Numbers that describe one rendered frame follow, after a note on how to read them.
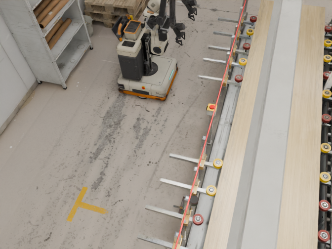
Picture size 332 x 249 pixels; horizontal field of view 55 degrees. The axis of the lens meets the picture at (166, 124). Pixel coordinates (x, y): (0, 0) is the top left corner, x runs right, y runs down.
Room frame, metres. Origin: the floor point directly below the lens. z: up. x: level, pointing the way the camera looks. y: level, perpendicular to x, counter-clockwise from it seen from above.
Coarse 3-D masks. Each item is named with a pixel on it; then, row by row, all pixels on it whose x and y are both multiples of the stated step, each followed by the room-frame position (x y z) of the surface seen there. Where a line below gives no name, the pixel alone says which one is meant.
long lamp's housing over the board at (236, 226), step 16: (272, 16) 1.13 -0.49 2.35; (272, 32) 1.01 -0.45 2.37; (272, 48) 0.90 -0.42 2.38; (256, 96) 0.70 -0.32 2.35; (256, 112) 0.62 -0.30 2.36; (256, 128) 0.55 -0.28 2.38; (288, 128) 0.55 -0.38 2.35; (256, 144) 0.49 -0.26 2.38; (240, 176) 0.41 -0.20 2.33; (240, 192) 0.36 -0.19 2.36; (240, 208) 0.30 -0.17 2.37; (240, 224) 0.26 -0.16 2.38; (240, 240) 0.22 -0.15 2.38
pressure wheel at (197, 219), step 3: (198, 213) 0.85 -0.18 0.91; (195, 216) 0.83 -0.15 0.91; (198, 216) 0.83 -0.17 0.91; (201, 216) 0.82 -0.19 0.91; (195, 219) 0.81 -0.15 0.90; (198, 219) 0.80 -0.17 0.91; (201, 219) 0.80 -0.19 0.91; (195, 222) 0.78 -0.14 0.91; (198, 222) 0.78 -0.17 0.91; (201, 222) 0.78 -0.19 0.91; (198, 225) 0.77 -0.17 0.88
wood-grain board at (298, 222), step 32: (256, 32) 2.85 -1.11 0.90; (320, 32) 2.75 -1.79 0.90; (256, 64) 2.35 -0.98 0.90; (320, 64) 2.26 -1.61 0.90; (320, 96) 1.85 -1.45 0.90; (320, 128) 1.49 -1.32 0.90; (224, 160) 1.27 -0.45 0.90; (288, 160) 1.22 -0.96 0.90; (224, 192) 1.00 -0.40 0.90; (288, 192) 0.95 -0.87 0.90; (224, 224) 0.75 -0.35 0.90; (288, 224) 0.71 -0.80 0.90
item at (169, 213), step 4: (148, 208) 0.94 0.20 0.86; (152, 208) 0.94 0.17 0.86; (156, 208) 0.93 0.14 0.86; (160, 208) 0.93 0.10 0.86; (160, 212) 0.90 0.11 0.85; (164, 212) 0.90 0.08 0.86; (168, 212) 0.89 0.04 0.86; (172, 212) 0.89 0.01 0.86; (172, 216) 0.87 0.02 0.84; (176, 216) 0.86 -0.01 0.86; (180, 216) 0.85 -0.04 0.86; (192, 220) 0.82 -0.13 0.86
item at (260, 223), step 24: (288, 0) 1.07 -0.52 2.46; (288, 24) 0.93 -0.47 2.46; (288, 48) 0.80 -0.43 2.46; (288, 72) 0.69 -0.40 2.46; (288, 96) 0.60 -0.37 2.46; (264, 120) 0.52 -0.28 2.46; (288, 120) 0.51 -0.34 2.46; (264, 144) 0.44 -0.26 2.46; (264, 168) 0.37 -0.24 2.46; (264, 192) 0.31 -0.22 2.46; (264, 216) 0.25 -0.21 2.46; (264, 240) 0.19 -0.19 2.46
